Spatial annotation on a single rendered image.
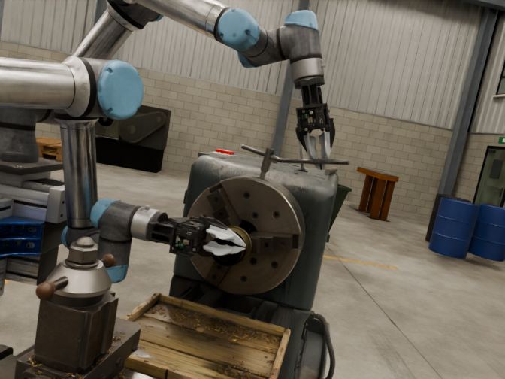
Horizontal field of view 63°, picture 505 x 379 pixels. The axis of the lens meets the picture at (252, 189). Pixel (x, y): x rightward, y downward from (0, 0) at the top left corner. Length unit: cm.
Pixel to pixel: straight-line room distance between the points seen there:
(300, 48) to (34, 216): 79
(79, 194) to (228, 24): 52
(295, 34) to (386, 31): 1113
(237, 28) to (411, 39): 1151
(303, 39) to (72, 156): 59
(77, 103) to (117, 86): 8
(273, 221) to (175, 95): 1009
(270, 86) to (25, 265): 1021
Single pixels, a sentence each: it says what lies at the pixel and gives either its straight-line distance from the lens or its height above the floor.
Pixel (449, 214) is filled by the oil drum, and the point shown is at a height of 66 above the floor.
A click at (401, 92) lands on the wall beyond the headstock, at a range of 1207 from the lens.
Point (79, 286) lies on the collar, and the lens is 55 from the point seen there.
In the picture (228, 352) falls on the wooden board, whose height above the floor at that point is 89.
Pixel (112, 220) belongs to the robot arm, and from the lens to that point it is 99.
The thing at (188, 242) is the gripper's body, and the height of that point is 110.
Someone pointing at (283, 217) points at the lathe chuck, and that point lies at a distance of 106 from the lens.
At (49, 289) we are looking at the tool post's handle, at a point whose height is 114.
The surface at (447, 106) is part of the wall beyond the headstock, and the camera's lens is 1259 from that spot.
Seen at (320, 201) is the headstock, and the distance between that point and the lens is 120.
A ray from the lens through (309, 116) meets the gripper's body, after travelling 97.
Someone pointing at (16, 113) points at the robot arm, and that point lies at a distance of 125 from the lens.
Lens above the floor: 135
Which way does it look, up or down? 8 degrees down
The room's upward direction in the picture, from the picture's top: 11 degrees clockwise
